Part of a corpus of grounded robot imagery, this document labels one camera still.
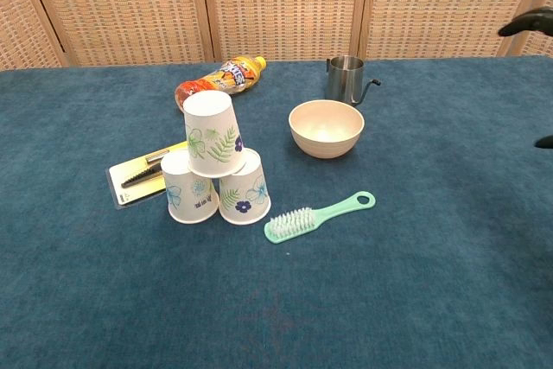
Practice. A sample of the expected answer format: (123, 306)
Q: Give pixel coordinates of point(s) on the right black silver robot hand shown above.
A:
(531, 23)

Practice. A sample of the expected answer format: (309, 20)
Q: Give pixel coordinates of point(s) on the white cup green flower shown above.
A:
(211, 135)

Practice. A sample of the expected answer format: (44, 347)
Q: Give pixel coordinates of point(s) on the white cup light blue flowers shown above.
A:
(190, 196)

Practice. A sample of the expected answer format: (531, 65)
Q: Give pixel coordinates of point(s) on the white cup dark blue flower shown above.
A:
(246, 200)

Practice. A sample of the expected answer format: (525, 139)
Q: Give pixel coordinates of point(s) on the steel gooseneck pitcher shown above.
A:
(341, 79)

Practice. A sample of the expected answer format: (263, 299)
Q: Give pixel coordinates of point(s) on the beige bowl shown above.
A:
(326, 131)

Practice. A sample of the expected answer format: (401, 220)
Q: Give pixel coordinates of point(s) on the orange drink bottle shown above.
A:
(233, 77)

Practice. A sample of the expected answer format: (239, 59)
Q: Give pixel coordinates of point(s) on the mint green brush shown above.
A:
(302, 222)

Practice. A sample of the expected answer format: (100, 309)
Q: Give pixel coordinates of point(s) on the blue table cloth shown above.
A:
(276, 291)

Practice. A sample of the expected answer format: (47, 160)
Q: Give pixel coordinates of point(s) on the yellow razor blister pack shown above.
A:
(134, 183)

